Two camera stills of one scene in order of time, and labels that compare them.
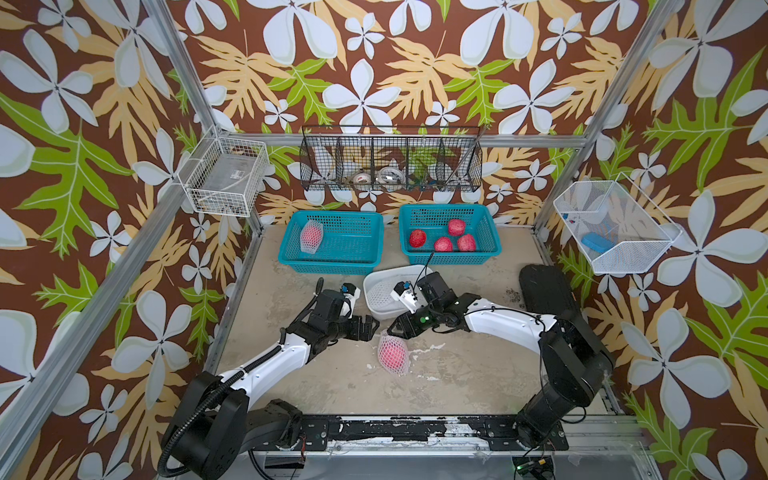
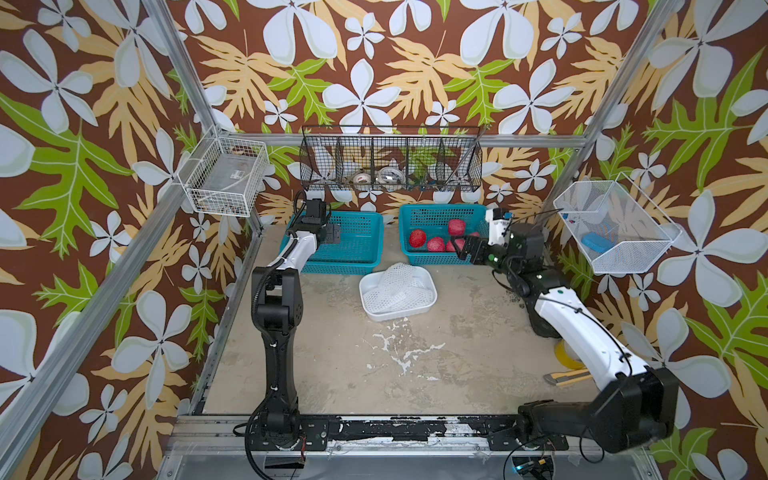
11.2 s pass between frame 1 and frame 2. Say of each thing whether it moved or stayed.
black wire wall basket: stayed
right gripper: moved
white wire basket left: stayed
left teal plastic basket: stayed
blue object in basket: stayed
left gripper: moved
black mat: stayed
